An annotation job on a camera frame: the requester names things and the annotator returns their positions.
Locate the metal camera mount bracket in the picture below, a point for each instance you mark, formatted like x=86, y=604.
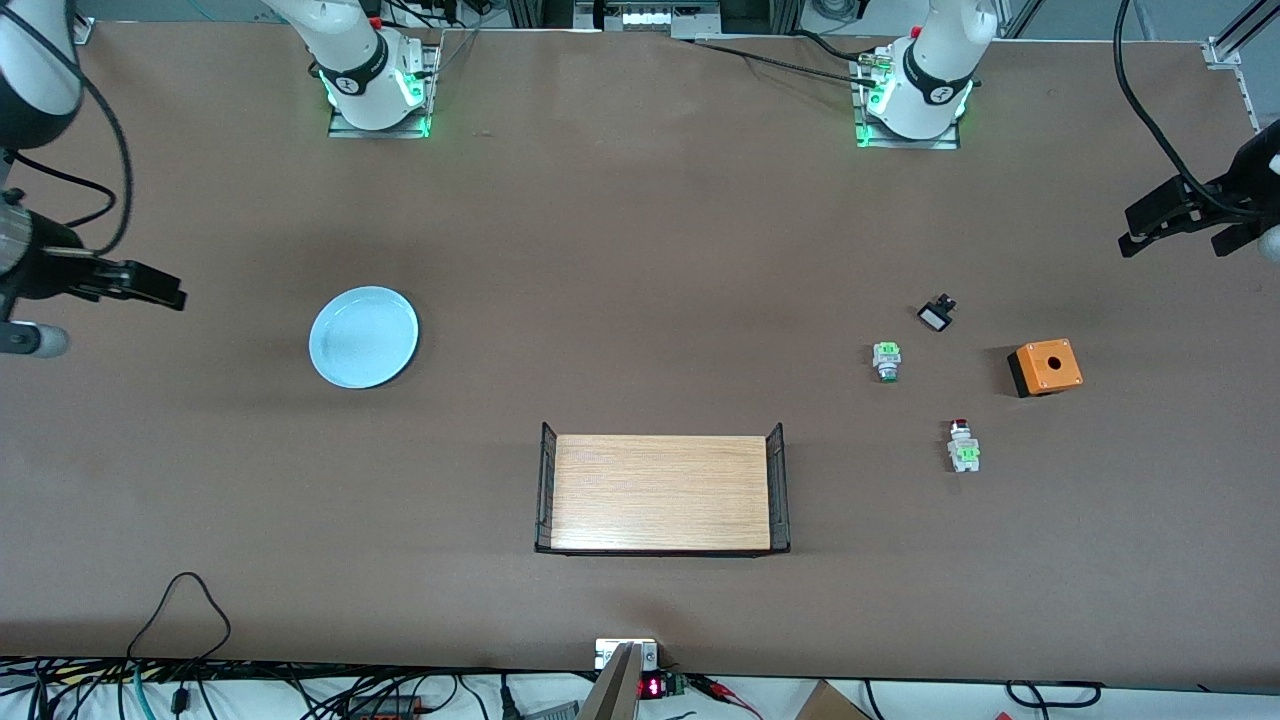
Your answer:
x=618, y=680

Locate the red digit display module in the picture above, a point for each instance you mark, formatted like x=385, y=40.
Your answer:
x=655, y=687

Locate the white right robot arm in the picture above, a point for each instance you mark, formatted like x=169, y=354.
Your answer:
x=350, y=50

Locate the small black white switch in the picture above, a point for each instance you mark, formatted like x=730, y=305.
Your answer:
x=936, y=316

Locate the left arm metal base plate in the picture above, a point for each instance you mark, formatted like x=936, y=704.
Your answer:
x=870, y=135

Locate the green push button switch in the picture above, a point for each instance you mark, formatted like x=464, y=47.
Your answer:
x=887, y=360

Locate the aluminium corner profile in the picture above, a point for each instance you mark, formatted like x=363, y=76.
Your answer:
x=82, y=25
x=1225, y=50

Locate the silver white connector strip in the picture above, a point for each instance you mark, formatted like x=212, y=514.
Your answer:
x=650, y=18

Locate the orange button enclosure box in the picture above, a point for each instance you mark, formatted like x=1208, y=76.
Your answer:
x=1048, y=366

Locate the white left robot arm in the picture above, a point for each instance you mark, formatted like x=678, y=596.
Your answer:
x=940, y=70

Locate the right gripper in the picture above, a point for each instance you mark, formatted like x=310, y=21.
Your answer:
x=45, y=270

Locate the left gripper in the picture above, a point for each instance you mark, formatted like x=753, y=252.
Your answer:
x=1243, y=189

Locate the brown cardboard piece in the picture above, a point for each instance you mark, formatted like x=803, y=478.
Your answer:
x=830, y=705

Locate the white green button switch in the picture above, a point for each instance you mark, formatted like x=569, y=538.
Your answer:
x=964, y=450

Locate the light blue round plate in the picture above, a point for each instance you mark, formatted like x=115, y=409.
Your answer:
x=363, y=338

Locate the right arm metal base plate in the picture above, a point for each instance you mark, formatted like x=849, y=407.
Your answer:
x=432, y=90

